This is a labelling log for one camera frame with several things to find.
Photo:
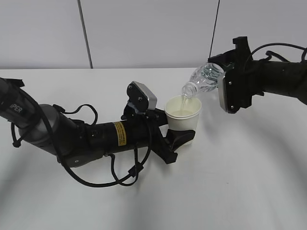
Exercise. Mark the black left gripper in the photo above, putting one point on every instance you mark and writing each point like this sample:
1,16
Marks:
140,131

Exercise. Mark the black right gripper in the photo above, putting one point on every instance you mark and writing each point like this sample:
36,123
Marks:
244,70

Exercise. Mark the white paper cup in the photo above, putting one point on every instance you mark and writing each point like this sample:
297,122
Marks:
183,113

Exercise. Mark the clear water bottle green label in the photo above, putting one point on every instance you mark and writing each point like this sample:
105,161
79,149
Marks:
203,79

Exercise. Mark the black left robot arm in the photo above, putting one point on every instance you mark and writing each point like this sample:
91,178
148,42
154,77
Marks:
81,143

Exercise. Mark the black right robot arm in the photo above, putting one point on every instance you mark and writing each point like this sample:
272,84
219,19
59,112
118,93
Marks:
277,75

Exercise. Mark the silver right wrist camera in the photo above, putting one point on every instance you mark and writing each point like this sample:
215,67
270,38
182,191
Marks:
228,97

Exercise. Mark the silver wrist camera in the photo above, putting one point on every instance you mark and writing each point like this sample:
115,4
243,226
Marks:
228,97
141,98

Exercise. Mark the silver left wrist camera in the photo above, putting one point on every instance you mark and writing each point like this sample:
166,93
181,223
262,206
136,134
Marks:
141,98

